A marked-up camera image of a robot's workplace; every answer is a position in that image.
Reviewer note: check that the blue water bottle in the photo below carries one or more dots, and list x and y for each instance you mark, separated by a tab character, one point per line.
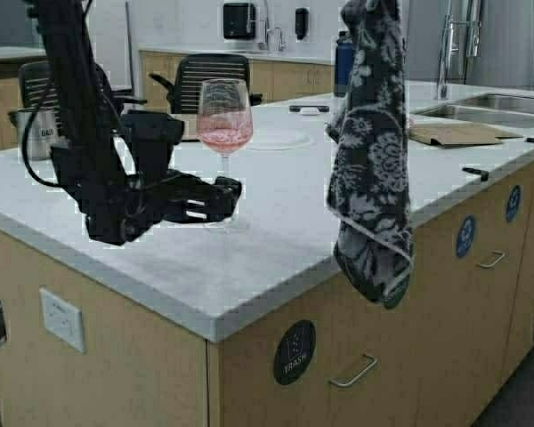
344	54

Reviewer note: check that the steel trash can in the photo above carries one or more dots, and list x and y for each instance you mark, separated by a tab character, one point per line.
44	132

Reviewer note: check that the round black trash sticker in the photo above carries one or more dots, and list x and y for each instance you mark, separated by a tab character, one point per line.
294	352

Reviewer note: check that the blue round sticker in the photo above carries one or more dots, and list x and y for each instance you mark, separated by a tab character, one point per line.
465	236
513	204

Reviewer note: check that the brown cardboard sheet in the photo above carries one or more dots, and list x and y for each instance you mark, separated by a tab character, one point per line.
459	135

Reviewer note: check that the island stainless steel sink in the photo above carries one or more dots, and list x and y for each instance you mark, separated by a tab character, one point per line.
509	110

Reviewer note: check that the far blue round sticker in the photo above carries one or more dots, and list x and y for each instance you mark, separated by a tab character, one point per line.
513	204

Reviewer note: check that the left black office chair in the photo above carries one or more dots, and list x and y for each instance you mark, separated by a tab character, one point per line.
33	79

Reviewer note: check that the wine glass with pink liquid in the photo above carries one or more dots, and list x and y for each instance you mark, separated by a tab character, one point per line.
226	124

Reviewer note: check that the island white power outlet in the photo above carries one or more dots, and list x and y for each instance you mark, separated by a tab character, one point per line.
63	319

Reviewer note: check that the small black white object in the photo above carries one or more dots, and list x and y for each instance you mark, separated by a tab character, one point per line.
309	110

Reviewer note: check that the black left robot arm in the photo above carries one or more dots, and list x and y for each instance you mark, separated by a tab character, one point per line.
116	166

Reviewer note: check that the steel trash drawer handle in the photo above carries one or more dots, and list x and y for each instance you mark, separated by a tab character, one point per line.
355	372

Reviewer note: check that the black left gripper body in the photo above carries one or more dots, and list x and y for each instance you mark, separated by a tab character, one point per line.
119	213

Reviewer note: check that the near blue round sticker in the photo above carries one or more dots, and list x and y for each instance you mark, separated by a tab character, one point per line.
465	236

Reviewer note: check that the black paper towel dispenser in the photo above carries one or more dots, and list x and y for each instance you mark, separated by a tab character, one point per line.
238	21

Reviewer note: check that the steel recycling drawer handle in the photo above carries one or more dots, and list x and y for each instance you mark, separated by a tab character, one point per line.
492	261

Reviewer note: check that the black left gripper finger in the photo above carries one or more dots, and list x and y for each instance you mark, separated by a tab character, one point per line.
196	211
229	186

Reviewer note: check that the right black office chair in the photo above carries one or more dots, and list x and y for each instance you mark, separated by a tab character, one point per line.
194	72

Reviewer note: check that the chrome spring kitchen faucet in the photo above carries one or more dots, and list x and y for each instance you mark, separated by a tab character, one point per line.
265	30

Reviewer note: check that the black office chair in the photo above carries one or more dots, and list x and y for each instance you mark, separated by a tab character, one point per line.
33	79
194	72

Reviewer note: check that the island chrome faucet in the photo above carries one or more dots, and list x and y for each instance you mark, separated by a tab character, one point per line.
460	40

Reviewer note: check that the black white floral cloth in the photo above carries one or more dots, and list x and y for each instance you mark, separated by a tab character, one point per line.
368	190

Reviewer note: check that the black wall soap dispenser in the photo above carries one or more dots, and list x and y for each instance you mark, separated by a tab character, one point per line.
301	22

